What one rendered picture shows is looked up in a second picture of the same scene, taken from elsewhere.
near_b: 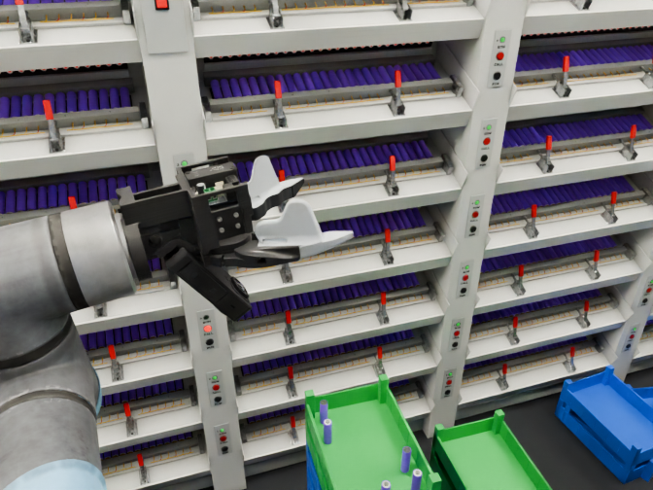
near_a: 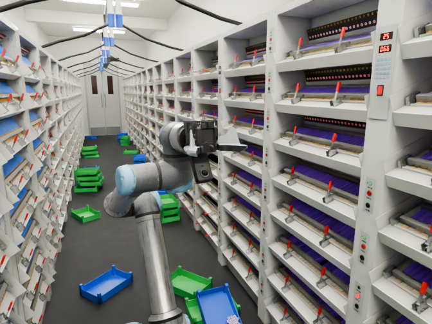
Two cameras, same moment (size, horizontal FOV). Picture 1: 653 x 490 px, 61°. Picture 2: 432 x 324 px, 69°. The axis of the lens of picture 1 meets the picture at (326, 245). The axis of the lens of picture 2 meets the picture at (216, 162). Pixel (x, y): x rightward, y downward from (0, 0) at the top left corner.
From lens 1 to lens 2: 0.87 m
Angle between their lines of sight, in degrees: 81
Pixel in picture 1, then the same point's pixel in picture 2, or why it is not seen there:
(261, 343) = not seen: outside the picture
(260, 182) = (229, 137)
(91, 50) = (350, 112)
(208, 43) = (400, 117)
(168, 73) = (375, 130)
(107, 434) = (310, 315)
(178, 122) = (373, 159)
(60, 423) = (146, 167)
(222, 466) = not seen: outside the picture
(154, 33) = (373, 107)
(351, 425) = not seen: outside the picture
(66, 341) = (173, 159)
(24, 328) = (165, 146)
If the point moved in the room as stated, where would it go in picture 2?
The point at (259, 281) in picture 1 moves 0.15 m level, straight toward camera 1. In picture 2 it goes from (400, 295) to (359, 300)
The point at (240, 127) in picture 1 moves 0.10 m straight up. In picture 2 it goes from (411, 176) to (415, 143)
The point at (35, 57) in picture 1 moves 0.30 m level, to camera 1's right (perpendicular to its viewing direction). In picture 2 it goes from (332, 113) to (374, 119)
